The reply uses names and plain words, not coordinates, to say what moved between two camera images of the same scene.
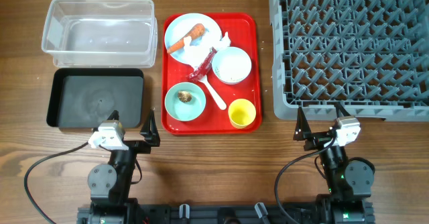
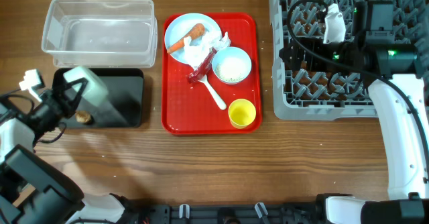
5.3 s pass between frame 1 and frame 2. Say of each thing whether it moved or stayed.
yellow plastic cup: stayed
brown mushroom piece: moved
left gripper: moved
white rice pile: stayed
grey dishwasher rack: stayed
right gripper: moved
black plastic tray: stayed
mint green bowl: moved
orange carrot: stayed
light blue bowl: stayed
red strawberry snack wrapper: stayed
